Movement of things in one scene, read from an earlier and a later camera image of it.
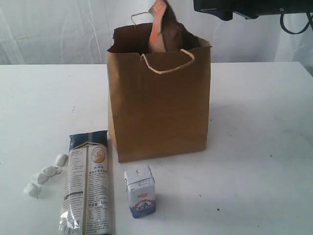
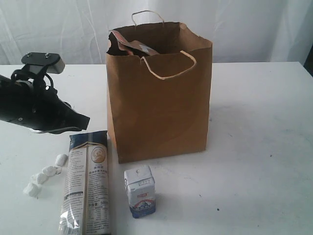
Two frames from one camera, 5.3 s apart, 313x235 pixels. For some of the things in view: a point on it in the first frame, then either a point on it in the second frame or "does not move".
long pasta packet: x=86 y=204 does not move
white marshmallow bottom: x=33 y=190 does not move
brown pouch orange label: x=165 y=35 to x=136 y=46
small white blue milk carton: x=140 y=185 does not move
